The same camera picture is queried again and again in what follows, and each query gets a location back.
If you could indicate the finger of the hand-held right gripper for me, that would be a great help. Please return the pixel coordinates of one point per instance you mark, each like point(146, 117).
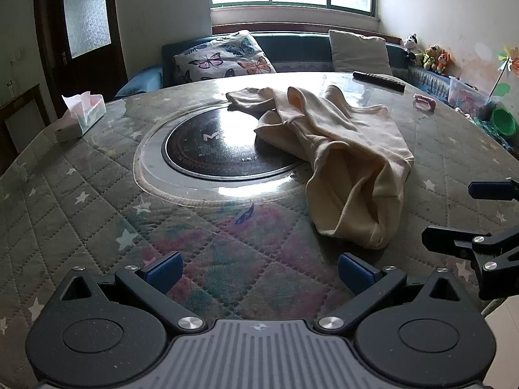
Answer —
point(446, 239)
point(492, 190)

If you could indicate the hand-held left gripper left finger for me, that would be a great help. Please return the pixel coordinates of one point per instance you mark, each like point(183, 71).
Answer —
point(164, 270)

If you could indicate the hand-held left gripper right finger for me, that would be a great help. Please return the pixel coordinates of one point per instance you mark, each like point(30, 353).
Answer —
point(354, 270)

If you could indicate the cream knit garment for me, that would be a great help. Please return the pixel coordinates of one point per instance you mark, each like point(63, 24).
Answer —
point(348, 158)

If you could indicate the teal knitted cloth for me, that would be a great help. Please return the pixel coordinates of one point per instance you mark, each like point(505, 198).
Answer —
point(490, 131)

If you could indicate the green plastic bowl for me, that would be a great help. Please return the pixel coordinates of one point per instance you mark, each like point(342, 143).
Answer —
point(502, 121)

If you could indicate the clear plastic storage box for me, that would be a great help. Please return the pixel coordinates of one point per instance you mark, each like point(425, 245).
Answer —
point(466, 93)

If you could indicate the pink hair clip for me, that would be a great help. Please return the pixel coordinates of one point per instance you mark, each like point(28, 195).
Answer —
point(423, 102)

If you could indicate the colourful pinwheel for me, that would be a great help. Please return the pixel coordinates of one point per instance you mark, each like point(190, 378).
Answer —
point(509, 63)

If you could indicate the black round hot plate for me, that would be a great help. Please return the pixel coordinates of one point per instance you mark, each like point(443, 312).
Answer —
point(219, 146)

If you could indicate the orange fox plush toy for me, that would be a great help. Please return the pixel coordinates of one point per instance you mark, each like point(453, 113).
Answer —
point(442, 63)

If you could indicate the bear plush toy yellow vest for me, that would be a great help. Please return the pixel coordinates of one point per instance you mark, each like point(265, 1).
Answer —
point(430, 56)

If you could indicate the black remote control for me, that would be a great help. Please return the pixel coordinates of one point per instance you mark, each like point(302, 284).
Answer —
point(379, 80)

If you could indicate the cow plush toy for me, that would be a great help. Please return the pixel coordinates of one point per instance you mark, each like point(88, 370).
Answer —
point(412, 44)

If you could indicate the tissue box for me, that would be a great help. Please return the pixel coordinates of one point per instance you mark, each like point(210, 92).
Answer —
point(81, 115)

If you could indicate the blue quilted sofa cover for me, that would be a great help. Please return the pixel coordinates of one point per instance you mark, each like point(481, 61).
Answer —
point(140, 81)

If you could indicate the plain grey pillow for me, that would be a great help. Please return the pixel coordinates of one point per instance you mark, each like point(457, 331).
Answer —
point(359, 52)

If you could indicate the dark wooden cabinet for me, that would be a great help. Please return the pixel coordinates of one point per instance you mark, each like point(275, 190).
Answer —
point(22, 121)

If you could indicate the butterfly print pillow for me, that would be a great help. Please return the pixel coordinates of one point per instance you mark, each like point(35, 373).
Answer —
point(219, 58)

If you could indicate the dark teal sofa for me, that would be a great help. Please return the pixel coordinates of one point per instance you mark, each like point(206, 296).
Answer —
point(300, 50)

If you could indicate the dark door frosted glass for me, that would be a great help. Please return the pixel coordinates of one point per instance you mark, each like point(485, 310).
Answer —
point(87, 16)

